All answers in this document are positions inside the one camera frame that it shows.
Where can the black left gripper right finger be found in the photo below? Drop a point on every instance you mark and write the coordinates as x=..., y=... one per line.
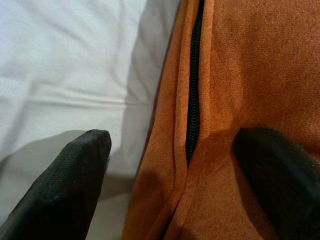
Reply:
x=287, y=187

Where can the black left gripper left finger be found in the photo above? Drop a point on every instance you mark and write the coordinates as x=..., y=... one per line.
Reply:
x=62, y=195

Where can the orange pillow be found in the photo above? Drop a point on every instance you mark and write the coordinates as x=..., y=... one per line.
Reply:
x=262, y=62

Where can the light grey blanket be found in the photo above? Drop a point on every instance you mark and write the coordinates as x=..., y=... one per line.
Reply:
x=62, y=62

